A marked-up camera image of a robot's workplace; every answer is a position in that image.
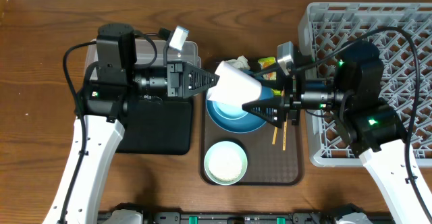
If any light blue small bowl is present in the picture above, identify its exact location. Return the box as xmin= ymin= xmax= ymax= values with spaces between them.
xmin=212 ymin=101 xmax=248 ymax=120

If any dark blue plate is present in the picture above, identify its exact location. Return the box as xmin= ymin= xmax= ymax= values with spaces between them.
xmin=205 ymin=92 xmax=267 ymax=134

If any black tray bin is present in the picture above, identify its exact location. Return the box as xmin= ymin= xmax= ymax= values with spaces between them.
xmin=116 ymin=99 xmax=194 ymax=155

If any mint green bowl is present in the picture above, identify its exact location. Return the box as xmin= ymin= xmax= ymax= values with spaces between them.
xmin=203 ymin=140 xmax=248 ymax=186

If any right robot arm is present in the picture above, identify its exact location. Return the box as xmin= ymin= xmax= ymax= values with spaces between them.
xmin=242 ymin=40 xmax=431 ymax=223

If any brown serving tray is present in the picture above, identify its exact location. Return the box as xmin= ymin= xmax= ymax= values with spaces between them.
xmin=200 ymin=99 xmax=304 ymax=186

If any wooden chopstick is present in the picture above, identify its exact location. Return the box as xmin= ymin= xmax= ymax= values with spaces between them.
xmin=282 ymin=121 xmax=288 ymax=151
xmin=271 ymin=127 xmax=278 ymax=145

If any clear plastic bin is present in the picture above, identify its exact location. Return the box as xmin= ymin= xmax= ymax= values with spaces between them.
xmin=77 ymin=35 xmax=199 ymax=100

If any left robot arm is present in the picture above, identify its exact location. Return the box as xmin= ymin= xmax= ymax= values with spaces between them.
xmin=44 ymin=23 xmax=219 ymax=223

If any white tissue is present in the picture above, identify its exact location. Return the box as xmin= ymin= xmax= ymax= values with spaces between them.
xmin=226 ymin=55 xmax=250 ymax=71

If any pink white cup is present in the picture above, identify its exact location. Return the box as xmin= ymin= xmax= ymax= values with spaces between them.
xmin=207 ymin=61 xmax=262 ymax=107

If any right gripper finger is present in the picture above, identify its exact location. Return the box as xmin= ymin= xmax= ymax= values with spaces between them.
xmin=242 ymin=96 xmax=286 ymax=128
xmin=252 ymin=63 xmax=281 ymax=78

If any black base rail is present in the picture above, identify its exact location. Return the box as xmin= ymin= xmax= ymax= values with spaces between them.
xmin=97 ymin=203 xmax=406 ymax=224

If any yellow snack wrapper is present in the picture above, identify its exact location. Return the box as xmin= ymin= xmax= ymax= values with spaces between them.
xmin=258 ymin=57 xmax=281 ymax=96

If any grey dishwasher rack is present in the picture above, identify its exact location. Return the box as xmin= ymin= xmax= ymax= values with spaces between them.
xmin=298 ymin=2 xmax=431 ymax=167

